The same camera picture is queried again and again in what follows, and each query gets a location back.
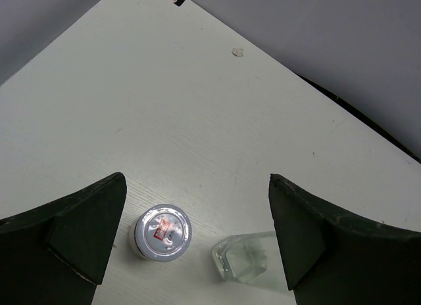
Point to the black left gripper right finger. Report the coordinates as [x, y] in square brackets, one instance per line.
[333, 256]

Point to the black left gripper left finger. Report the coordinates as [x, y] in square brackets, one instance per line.
[58, 253]

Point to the clear round glass oil bottle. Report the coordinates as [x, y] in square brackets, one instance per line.
[251, 259]

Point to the small jar with white lid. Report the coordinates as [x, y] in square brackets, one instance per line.
[161, 234]

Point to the torn tape scrap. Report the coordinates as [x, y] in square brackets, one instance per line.
[237, 52]

